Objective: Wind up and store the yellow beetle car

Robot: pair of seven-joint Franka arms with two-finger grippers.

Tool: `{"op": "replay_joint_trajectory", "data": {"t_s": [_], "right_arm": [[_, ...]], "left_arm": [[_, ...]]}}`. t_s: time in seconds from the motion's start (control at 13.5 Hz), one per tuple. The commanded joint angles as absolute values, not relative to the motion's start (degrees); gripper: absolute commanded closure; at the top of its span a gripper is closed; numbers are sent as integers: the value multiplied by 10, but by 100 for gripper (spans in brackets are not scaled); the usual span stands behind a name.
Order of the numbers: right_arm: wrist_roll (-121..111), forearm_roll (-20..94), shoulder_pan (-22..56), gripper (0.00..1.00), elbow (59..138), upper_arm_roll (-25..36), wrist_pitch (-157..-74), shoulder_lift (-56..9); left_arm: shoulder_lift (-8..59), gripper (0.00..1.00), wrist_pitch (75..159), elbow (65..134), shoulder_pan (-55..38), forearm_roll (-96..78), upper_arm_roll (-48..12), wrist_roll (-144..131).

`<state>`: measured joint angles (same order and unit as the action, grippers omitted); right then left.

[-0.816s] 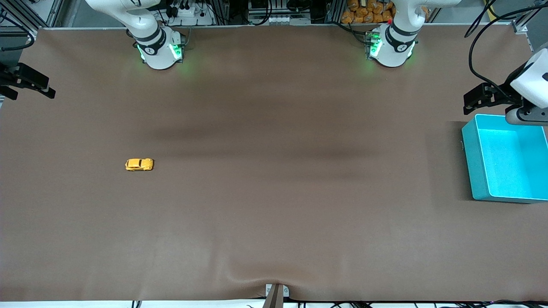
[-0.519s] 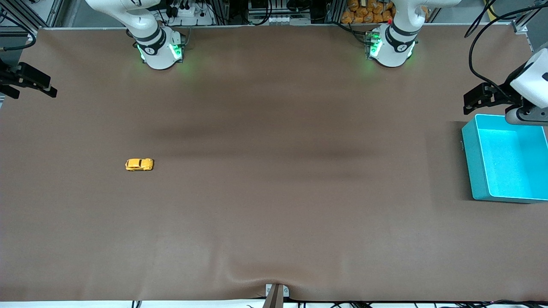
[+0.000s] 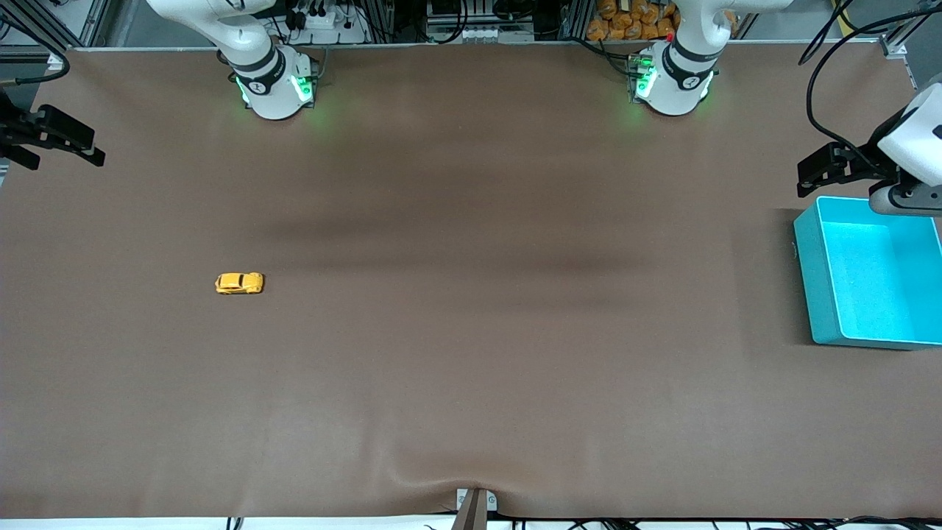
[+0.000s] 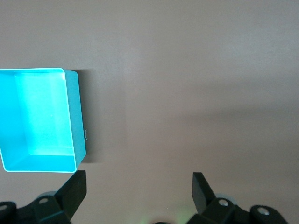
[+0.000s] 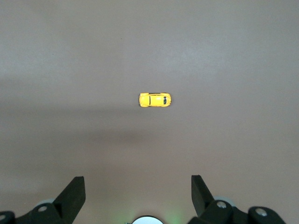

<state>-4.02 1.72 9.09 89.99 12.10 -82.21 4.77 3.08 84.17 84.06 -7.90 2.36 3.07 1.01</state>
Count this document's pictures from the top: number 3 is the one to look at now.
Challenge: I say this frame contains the yellow beetle toy car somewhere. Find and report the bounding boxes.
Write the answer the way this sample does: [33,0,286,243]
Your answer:
[215,272,265,295]

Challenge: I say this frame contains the teal plastic storage box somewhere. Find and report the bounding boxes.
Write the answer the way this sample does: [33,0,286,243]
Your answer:
[793,195,942,350]

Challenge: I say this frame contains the pile of orange objects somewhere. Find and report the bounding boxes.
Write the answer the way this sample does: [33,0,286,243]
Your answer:
[587,0,679,42]

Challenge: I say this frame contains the white power strip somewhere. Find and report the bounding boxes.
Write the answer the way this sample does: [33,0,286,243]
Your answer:
[293,0,369,45]

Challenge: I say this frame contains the brown table mat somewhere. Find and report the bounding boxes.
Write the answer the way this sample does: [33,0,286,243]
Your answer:
[0,43,942,520]

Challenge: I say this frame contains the brown clamp bar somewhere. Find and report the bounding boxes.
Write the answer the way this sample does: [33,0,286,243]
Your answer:
[450,490,489,530]

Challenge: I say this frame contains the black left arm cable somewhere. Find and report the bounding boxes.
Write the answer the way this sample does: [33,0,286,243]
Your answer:
[806,7,942,174]

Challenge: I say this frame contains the aluminium frame profiles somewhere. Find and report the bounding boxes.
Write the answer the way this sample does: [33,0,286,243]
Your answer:
[0,0,111,63]

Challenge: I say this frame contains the thin black hanging cable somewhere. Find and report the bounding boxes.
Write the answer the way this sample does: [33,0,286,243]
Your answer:
[798,0,862,66]

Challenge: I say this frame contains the metal table clamp bracket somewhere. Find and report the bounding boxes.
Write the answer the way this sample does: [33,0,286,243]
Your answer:
[456,488,498,514]

